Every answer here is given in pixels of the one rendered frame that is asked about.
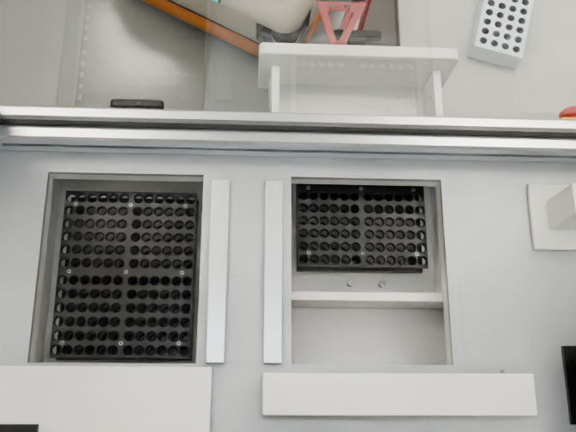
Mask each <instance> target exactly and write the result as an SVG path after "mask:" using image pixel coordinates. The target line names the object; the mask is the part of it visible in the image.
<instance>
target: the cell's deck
mask: <svg viewBox="0 0 576 432"><path fill-rule="evenodd" d="M54 179H86V180H130V181H173V182H203V198H202V220H201V262H200V284H199V305H198V327H197V349H196V363H35V362H34V359H35V352H36V344H37V336H38V327H39V312H40V304H41V296H42V288H43V279H44V271H45V256H46V248H47V240H48V232H49V224H50V216H51V200H52V192H53V184H54ZM212 180H229V182H230V188H229V218H228V250H227V280H226V311H225V363H206V346H207V299H208V274H209V251H210V227H211V203H212ZM266 181H282V182H283V209H282V364H264V363H263V339H264V266H265V194H266ZM292 183H302V184H345V185H389V186H432V187H435V191H436V205H437V218H438V231H439V244H440V258H441V283H442V296H443V310H444V323H445V337H446V350H447V365H392V364H291V184H292ZM528 183H540V184H571V183H576V163H562V162H522V161H483V160H444V159H366V158H327V157H288V156H248V155H210V154H170V153H93V152H53V151H15V150H6V149H0V365H57V366H210V367H212V368H213V379H212V405H211V431H210V432H576V425H571V424H570V422H569V414H568V406H567V391H566V384H565V376H564V368H563V361H562V353H561V347H562V346H564V345H576V250H534V249H533V245H532V237H531V222H530V213H529V205H528V196H527V188H526V185H527V184H528ZM264 372H295V373H460V374H533V378H534V387H535V395H536V404H537V415H536V416H263V415H262V375H263V373H264Z"/></svg>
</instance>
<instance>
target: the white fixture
mask: <svg viewBox="0 0 576 432"><path fill-rule="evenodd" d="M526 188H527V196H528V205H529V213H530V222H531V237H532V245H533V249H534V250H576V183H571V184H540V183H528V184H527V185H526Z"/></svg>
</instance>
